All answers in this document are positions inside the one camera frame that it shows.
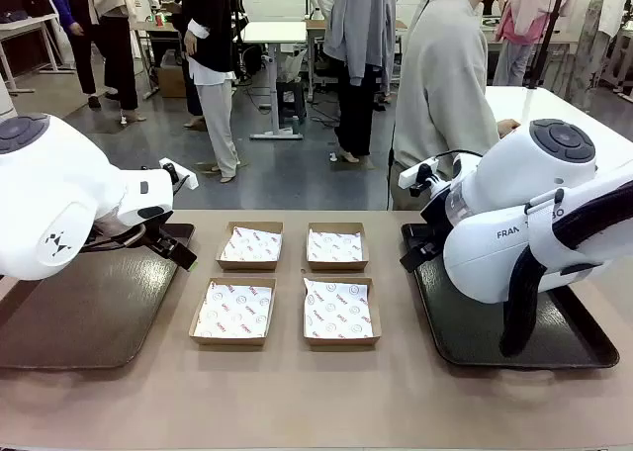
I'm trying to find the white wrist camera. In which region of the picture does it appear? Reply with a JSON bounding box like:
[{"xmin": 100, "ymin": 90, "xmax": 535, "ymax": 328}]
[
  {"xmin": 398, "ymin": 158, "xmax": 439, "ymax": 191},
  {"xmin": 158, "ymin": 157, "xmax": 200, "ymax": 191}
]

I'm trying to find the person in pink top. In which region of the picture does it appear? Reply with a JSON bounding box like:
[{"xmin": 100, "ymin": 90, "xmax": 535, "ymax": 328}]
[{"xmin": 493, "ymin": 0, "xmax": 575, "ymax": 87}]

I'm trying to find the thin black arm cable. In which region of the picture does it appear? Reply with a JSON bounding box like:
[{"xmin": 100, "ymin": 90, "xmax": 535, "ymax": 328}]
[{"xmin": 80, "ymin": 223, "xmax": 148, "ymax": 253}]

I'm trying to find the thick black cable hose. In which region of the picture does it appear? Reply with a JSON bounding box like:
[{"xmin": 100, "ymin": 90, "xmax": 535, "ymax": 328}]
[{"xmin": 498, "ymin": 181, "xmax": 633, "ymax": 358}]

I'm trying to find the cardboard box on floor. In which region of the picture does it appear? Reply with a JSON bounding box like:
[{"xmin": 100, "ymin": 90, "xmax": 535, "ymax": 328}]
[{"xmin": 157, "ymin": 64, "xmax": 188, "ymax": 99}]

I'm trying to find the hanging floral garment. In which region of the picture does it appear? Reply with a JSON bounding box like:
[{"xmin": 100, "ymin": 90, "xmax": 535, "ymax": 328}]
[{"xmin": 565, "ymin": 0, "xmax": 615, "ymax": 111}]

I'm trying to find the large brown serving tray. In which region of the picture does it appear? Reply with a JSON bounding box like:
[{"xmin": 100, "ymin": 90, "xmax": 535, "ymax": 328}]
[{"xmin": 0, "ymin": 222, "xmax": 196, "ymax": 372}]

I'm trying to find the gray background table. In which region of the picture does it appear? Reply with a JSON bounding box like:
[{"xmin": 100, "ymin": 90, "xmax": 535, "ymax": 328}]
[{"xmin": 0, "ymin": 14, "xmax": 64, "ymax": 97}]

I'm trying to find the person in gray coat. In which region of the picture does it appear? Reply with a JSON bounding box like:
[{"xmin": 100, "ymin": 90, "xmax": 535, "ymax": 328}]
[{"xmin": 316, "ymin": 0, "xmax": 398, "ymax": 164}]

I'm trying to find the white side table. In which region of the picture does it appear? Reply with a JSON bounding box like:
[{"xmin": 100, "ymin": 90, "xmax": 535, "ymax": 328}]
[{"xmin": 484, "ymin": 85, "xmax": 633, "ymax": 175}]

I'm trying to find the brown cardboard donut box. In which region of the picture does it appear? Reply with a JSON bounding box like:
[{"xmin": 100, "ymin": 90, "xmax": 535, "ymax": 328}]
[
  {"xmin": 301, "ymin": 276, "xmax": 383, "ymax": 348},
  {"xmin": 188, "ymin": 276, "xmax": 277, "ymax": 347},
  {"xmin": 215, "ymin": 221, "xmax": 285, "ymax": 273},
  {"xmin": 305, "ymin": 222, "xmax": 371, "ymax": 273}
]

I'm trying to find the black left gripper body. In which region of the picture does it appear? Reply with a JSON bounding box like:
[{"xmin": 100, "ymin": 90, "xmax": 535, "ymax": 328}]
[{"xmin": 144, "ymin": 223, "xmax": 175, "ymax": 255}]

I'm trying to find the person in beige jacket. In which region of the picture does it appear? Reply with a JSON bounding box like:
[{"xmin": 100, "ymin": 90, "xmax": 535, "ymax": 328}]
[{"xmin": 83, "ymin": 0, "xmax": 148, "ymax": 124}]

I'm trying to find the person in black top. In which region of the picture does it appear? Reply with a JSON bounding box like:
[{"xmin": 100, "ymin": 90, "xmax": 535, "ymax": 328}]
[{"xmin": 173, "ymin": 0, "xmax": 242, "ymax": 184}]

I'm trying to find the person in blue top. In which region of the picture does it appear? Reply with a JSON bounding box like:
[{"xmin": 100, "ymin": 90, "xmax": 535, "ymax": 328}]
[{"xmin": 46, "ymin": 0, "xmax": 104, "ymax": 109}]

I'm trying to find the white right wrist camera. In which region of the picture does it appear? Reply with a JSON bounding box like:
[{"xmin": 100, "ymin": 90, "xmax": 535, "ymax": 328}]
[{"xmin": 398, "ymin": 158, "xmax": 439, "ymax": 191}]

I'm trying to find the large black serving tray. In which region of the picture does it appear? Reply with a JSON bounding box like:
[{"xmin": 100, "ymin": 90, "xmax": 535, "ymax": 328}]
[{"xmin": 400, "ymin": 222, "xmax": 620, "ymax": 371}]

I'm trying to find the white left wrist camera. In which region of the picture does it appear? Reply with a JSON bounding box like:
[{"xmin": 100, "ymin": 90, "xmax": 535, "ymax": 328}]
[{"xmin": 158, "ymin": 157, "xmax": 200, "ymax": 191}]

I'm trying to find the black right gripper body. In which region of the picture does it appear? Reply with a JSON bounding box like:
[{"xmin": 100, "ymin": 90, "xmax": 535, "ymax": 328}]
[{"xmin": 412, "ymin": 222, "xmax": 446, "ymax": 257}]

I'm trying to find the black plastic stool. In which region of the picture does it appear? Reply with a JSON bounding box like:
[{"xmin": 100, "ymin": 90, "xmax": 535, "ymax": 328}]
[{"xmin": 275, "ymin": 78, "xmax": 309, "ymax": 127}]

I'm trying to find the white background desk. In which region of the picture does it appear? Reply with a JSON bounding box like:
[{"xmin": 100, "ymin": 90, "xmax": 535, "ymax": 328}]
[{"xmin": 240, "ymin": 20, "xmax": 309, "ymax": 141}]

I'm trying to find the person in beige sweater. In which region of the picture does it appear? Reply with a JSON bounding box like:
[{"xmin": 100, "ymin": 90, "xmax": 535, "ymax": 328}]
[{"xmin": 390, "ymin": 0, "xmax": 501, "ymax": 211}]

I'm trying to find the black tripod stand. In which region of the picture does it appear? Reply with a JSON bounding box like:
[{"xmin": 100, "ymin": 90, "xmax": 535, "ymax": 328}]
[{"xmin": 525, "ymin": 0, "xmax": 571, "ymax": 91}]

